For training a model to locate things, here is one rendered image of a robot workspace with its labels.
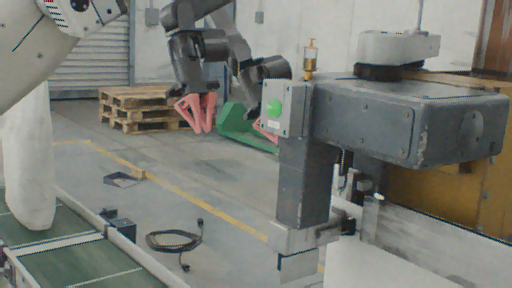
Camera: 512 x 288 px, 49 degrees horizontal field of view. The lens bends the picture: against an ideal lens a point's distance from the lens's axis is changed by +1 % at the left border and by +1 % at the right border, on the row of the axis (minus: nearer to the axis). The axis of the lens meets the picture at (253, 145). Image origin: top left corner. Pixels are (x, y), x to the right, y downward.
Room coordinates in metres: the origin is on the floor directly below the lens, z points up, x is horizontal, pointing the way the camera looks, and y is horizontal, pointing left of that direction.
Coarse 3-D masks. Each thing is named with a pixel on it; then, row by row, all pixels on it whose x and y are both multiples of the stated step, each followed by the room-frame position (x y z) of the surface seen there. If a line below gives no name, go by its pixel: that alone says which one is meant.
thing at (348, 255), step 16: (352, 208) 1.06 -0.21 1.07; (352, 240) 1.06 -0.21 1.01; (336, 256) 1.09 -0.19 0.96; (352, 256) 1.05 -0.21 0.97; (368, 256) 1.02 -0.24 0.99; (384, 256) 1.00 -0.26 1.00; (336, 272) 1.08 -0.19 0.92; (352, 272) 1.05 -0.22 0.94; (368, 272) 1.02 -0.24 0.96; (384, 272) 0.99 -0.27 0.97; (400, 272) 0.96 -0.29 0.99; (416, 272) 0.94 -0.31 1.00; (432, 272) 0.91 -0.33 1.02
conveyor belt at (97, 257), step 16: (96, 240) 2.39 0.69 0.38; (32, 256) 2.19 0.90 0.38; (48, 256) 2.20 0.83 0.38; (64, 256) 2.21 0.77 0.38; (80, 256) 2.22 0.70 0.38; (96, 256) 2.22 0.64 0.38; (112, 256) 2.23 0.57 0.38; (32, 272) 2.05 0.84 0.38; (48, 272) 2.05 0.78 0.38; (64, 272) 2.06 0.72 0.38; (80, 272) 2.07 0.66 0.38; (96, 272) 2.08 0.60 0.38; (112, 272) 2.09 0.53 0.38; (128, 272) 2.10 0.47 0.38; (144, 272) 2.10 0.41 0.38
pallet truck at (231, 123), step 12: (228, 108) 6.57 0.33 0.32; (240, 108) 6.63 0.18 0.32; (228, 120) 6.48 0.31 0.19; (240, 120) 6.59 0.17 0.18; (252, 120) 6.71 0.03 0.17; (228, 132) 6.31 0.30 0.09; (240, 132) 6.34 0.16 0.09; (252, 132) 6.56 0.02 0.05; (252, 144) 5.95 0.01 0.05; (264, 144) 5.81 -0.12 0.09
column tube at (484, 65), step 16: (496, 0) 1.23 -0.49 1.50; (480, 16) 1.26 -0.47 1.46; (496, 16) 1.23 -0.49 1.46; (480, 32) 1.25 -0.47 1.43; (496, 32) 1.23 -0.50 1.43; (480, 48) 1.25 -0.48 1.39; (496, 48) 1.22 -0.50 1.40; (480, 64) 1.24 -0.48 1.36; (496, 64) 1.22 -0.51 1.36; (496, 80) 1.21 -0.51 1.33
